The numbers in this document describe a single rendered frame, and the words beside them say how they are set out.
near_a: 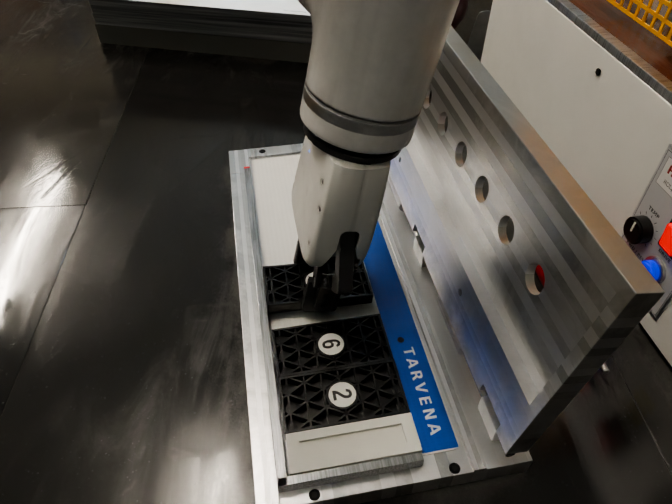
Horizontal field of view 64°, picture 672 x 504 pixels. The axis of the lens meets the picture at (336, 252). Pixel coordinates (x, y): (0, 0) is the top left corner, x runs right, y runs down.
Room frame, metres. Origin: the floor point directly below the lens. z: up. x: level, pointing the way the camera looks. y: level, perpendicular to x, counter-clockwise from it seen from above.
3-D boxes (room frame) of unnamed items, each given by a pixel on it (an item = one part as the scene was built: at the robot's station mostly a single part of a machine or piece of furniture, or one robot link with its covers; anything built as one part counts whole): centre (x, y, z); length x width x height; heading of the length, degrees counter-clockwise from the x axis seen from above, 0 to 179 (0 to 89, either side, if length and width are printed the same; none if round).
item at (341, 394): (0.22, -0.01, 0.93); 0.10 x 0.05 x 0.01; 100
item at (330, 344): (0.27, 0.00, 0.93); 0.10 x 0.05 x 0.01; 100
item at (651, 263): (0.32, -0.28, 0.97); 0.03 x 0.01 x 0.03; 10
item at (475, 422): (0.37, -0.01, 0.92); 0.44 x 0.21 x 0.04; 10
